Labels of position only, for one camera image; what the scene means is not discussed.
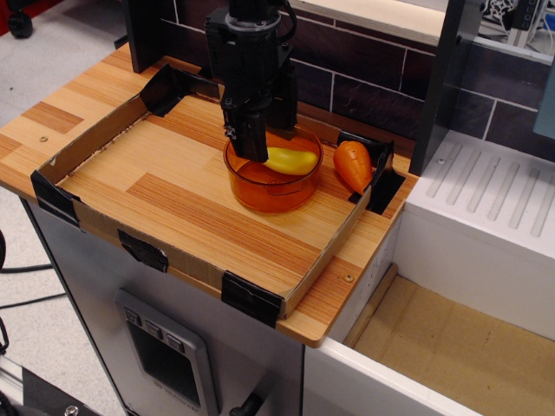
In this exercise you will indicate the yellow toy banana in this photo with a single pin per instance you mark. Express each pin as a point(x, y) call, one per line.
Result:
point(291, 162)

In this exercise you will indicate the orange transparent plastic pot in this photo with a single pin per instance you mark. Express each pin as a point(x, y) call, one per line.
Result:
point(261, 189)

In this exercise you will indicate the white toy sink unit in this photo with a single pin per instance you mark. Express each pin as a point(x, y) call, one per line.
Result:
point(455, 316)

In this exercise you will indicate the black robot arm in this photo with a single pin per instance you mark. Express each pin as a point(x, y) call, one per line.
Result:
point(260, 10)

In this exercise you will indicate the black caster wheel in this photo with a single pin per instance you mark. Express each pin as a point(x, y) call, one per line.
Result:
point(19, 23)

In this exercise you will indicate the orange toy carrot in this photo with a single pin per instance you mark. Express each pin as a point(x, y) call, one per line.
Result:
point(353, 164)

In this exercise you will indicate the cardboard fence with black tape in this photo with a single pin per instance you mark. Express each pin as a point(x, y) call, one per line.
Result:
point(158, 177)

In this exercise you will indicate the black vertical post right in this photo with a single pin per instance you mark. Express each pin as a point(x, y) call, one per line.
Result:
point(461, 25)

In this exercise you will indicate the grey toy oven cabinet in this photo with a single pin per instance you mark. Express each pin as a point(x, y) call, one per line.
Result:
point(168, 348)

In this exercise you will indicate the black vertical post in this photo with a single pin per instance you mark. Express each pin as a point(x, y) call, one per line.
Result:
point(146, 22)
point(461, 25)

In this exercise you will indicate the black vertical post left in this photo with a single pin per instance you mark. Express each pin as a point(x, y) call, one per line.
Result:
point(146, 22)

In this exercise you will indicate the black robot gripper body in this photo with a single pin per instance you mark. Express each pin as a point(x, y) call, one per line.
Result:
point(260, 83)

